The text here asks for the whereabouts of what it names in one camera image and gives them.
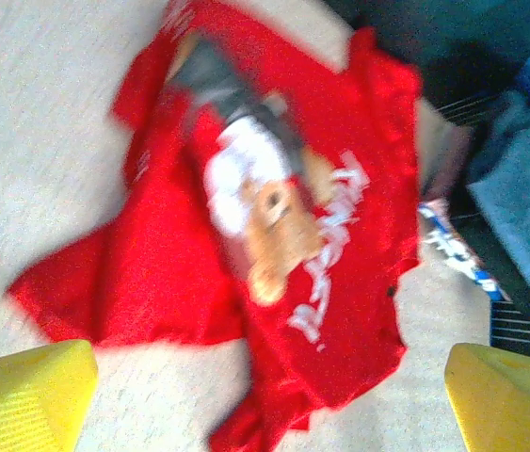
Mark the grey-blue folded t-shirt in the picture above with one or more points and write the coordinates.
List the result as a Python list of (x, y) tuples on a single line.
[(523, 202)]

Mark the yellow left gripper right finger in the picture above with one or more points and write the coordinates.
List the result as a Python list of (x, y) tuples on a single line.
[(509, 405)]

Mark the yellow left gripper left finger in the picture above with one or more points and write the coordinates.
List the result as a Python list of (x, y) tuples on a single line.
[(20, 400)]

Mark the red bear print t-shirt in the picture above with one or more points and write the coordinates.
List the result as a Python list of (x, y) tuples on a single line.
[(175, 263)]

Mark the blue white printed folded t-shirt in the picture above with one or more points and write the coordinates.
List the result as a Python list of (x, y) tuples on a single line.
[(457, 249)]

